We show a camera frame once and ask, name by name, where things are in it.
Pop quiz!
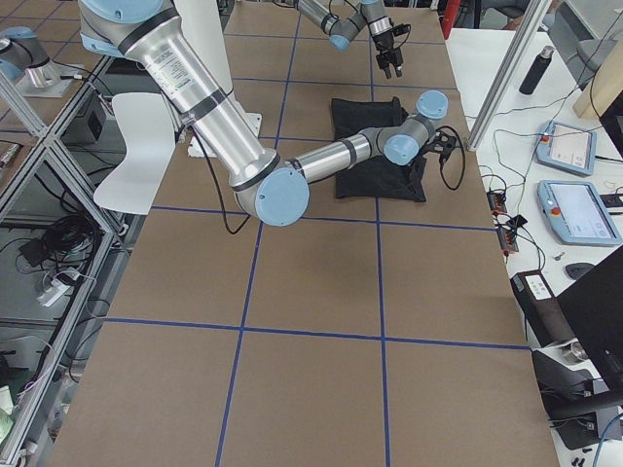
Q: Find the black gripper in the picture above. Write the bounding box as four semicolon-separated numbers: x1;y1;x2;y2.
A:
420;136;441;157
372;29;403;79

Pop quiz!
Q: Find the black printed t-shirt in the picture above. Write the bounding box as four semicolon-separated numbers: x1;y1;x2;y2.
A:
330;96;426;202

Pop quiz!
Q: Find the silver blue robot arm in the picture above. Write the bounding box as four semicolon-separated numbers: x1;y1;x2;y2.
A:
285;0;411;79
79;1;449;227

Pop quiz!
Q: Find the orange terminal block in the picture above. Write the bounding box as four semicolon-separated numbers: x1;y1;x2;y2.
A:
487;190;519;257

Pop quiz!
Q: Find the black water bottle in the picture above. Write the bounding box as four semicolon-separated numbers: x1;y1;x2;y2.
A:
519;46;555;95

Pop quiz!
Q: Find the blue teach pendant far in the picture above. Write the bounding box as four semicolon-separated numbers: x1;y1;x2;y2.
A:
535;121;597;176

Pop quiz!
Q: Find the blue teach pendant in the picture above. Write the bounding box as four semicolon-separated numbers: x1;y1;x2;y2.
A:
536;180;622;246
535;121;597;176

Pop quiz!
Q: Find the blue teach pendant near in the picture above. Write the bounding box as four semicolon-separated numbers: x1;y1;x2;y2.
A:
536;180;622;246

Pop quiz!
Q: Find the black computer mouse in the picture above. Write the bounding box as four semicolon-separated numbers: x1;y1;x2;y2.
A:
565;262;595;280

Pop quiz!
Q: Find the black box device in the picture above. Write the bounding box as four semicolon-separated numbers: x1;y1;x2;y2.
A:
510;269;575;346

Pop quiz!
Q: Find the black monitor stand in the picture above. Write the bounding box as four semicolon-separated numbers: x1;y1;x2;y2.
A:
532;248;622;449

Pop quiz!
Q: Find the white plastic chair shell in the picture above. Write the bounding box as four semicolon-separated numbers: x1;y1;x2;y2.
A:
93;92;175;215

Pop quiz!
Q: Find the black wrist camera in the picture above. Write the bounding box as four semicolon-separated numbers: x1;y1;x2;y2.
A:
432;126;460;161
391;23;411;37

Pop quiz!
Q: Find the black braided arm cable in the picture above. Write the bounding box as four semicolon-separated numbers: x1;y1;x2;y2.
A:
184;125;466;234

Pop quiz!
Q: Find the aluminium frame post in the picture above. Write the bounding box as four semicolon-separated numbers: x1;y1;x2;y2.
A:
467;0;559;151

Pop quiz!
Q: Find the white central pedestal column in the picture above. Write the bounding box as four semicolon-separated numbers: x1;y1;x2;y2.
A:
174;0;262;136

